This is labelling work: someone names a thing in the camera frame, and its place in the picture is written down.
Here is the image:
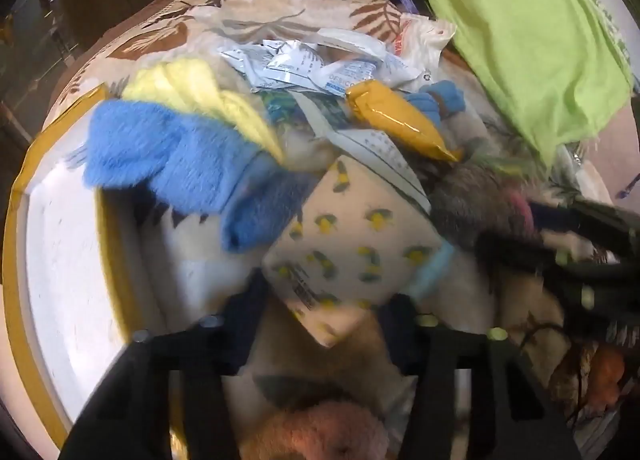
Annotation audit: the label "blue fluffy cloth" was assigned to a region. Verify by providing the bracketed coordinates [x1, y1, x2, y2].
[82, 102, 321, 253]

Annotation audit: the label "lime green cloth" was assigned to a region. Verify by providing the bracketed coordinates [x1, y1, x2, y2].
[235, 0, 633, 168]

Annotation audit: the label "pink plush toy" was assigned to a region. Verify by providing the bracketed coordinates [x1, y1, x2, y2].
[240, 400, 391, 460]

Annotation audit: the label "orange glossy pouch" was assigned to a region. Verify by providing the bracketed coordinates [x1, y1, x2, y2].
[345, 80, 463, 163]

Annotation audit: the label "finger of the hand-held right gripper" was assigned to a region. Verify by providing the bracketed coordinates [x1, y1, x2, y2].
[474, 232, 596, 273]
[527, 200, 640, 261]

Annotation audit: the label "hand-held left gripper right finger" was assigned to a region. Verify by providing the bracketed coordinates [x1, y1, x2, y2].
[377, 292, 583, 460]

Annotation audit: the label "lemon print soft packet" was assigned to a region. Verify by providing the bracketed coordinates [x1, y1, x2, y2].
[261, 156, 453, 348]

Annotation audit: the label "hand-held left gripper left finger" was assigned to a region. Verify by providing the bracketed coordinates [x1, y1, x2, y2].
[60, 267, 273, 460]

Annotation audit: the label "leaf print blanket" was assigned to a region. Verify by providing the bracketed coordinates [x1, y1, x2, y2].
[40, 0, 626, 460]

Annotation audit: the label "white box with yellow tape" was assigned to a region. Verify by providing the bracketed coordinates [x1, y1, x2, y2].
[2, 84, 281, 460]

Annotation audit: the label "white printed paper packet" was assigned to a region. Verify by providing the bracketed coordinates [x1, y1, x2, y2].
[292, 90, 432, 213]

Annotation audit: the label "small light blue cloth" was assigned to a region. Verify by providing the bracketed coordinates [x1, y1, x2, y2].
[405, 80, 468, 128]

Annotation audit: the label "white plastic bag red print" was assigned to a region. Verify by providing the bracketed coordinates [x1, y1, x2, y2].
[392, 14, 457, 80]

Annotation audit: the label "clear plastic packets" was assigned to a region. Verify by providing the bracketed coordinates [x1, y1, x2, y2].
[220, 28, 426, 95]

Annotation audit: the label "grey fuzzy duster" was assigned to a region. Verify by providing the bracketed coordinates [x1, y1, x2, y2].
[430, 140, 538, 253]

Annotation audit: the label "yellow fluffy cloth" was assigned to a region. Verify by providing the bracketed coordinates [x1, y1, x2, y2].
[121, 58, 286, 163]

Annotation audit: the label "green patterned bag beige strap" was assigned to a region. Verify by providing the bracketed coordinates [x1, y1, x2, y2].
[262, 90, 351, 127]

